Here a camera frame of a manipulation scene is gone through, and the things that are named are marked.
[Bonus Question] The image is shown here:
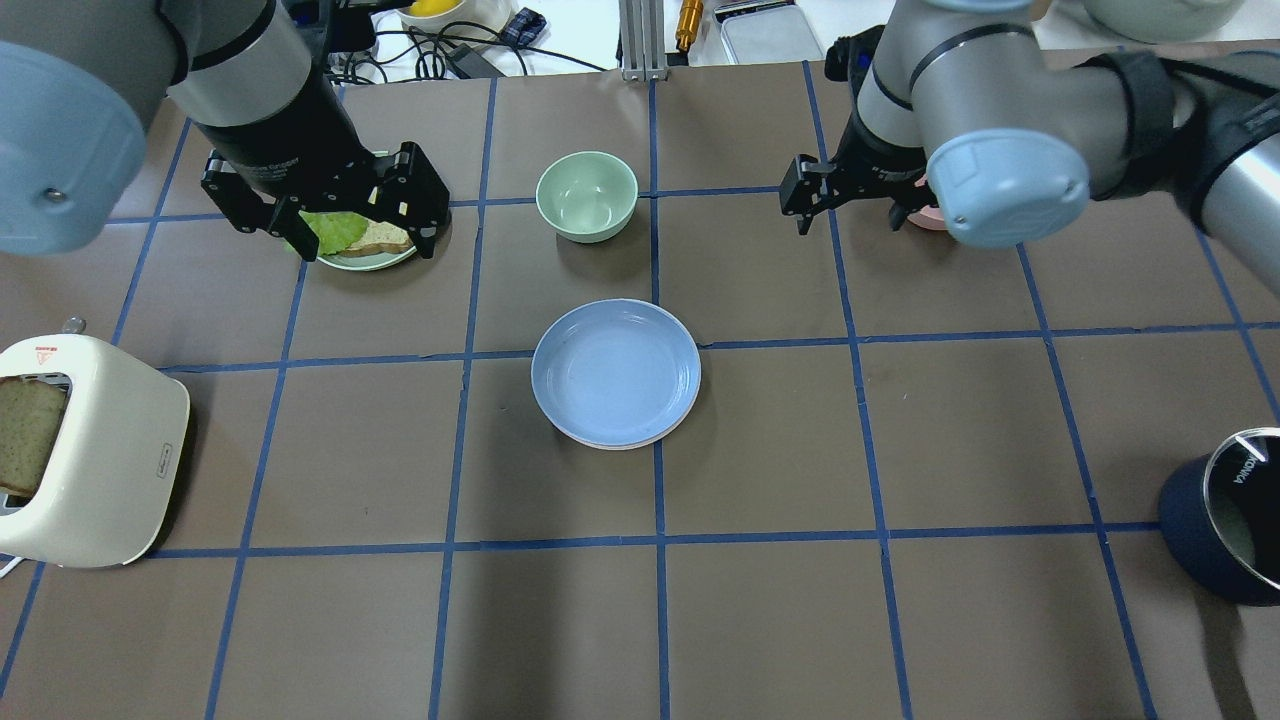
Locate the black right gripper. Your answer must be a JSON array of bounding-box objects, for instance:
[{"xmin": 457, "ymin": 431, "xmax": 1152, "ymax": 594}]
[{"xmin": 780, "ymin": 26, "xmax": 925, "ymax": 236}]

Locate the green plate with food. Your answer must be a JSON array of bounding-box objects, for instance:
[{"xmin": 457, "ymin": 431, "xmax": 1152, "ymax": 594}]
[{"xmin": 315, "ymin": 150, "xmax": 421, "ymax": 272}]

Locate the beige bowl with toys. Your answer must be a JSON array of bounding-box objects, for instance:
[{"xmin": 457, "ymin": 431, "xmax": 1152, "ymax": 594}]
[{"xmin": 396, "ymin": 1, "xmax": 517, "ymax": 35}]

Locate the pink bowl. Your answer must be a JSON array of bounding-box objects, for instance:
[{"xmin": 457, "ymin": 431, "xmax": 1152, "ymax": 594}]
[{"xmin": 908, "ymin": 176, "xmax": 946, "ymax": 232}]

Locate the blue plate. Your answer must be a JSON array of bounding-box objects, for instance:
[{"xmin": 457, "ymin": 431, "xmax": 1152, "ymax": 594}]
[{"xmin": 530, "ymin": 299, "xmax": 703, "ymax": 442}]

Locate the orange metal cylinder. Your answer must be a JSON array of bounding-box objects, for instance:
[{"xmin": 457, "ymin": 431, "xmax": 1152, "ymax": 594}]
[{"xmin": 675, "ymin": 0, "xmax": 705, "ymax": 55}]

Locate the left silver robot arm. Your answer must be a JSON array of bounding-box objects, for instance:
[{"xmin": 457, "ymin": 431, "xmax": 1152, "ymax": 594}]
[{"xmin": 1, "ymin": 1, "xmax": 451, "ymax": 261}]

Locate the dark blue pot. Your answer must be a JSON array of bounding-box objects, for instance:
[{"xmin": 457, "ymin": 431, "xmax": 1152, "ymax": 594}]
[{"xmin": 1158, "ymin": 427, "xmax": 1279, "ymax": 607}]

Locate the pink plate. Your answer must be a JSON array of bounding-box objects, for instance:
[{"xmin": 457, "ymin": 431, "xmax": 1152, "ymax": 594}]
[{"xmin": 559, "ymin": 425, "xmax": 677, "ymax": 451}]

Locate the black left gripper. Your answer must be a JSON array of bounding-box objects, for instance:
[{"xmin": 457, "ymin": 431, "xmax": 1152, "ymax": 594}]
[{"xmin": 192, "ymin": 70, "xmax": 451, "ymax": 263}]

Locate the white toaster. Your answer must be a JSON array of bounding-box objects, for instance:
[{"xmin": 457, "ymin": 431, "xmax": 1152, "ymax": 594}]
[{"xmin": 1, "ymin": 334, "xmax": 192, "ymax": 568}]

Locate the steel mixing bowl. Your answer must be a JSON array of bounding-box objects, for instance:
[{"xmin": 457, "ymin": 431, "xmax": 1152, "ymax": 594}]
[{"xmin": 1082, "ymin": 1, "xmax": 1245, "ymax": 44}]

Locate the bread slice on plate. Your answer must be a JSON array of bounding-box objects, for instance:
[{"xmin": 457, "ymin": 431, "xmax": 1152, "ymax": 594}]
[{"xmin": 339, "ymin": 222, "xmax": 416, "ymax": 258}]

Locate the toast slice in toaster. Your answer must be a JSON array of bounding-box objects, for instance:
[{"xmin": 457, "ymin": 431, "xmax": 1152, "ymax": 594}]
[{"xmin": 1, "ymin": 377, "xmax": 68, "ymax": 498}]

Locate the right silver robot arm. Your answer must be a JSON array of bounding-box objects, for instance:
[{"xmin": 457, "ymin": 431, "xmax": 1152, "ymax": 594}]
[{"xmin": 780, "ymin": 1, "xmax": 1279, "ymax": 290}]

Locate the silver metal tin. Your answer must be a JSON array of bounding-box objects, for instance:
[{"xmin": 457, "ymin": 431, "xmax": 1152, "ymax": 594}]
[{"xmin": 716, "ymin": 1, "xmax": 826, "ymax": 65}]

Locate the green lettuce leaf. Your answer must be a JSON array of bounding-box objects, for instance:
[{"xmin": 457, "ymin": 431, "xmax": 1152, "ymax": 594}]
[{"xmin": 284, "ymin": 211, "xmax": 372, "ymax": 258}]

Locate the green bowl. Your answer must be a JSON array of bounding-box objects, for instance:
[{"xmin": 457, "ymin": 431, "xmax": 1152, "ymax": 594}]
[{"xmin": 534, "ymin": 151, "xmax": 639, "ymax": 243}]

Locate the aluminium frame post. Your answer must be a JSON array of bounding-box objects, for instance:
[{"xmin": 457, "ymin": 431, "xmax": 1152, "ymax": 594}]
[{"xmin": 618, "ymin": 0, "xmax": 669, "ymax": 82}]

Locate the yellow toy fruit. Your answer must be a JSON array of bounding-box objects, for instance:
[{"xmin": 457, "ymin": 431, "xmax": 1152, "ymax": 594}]
[{"xmin": 404, "ymin": 0, "xmax": 462, "ymax": 18}]

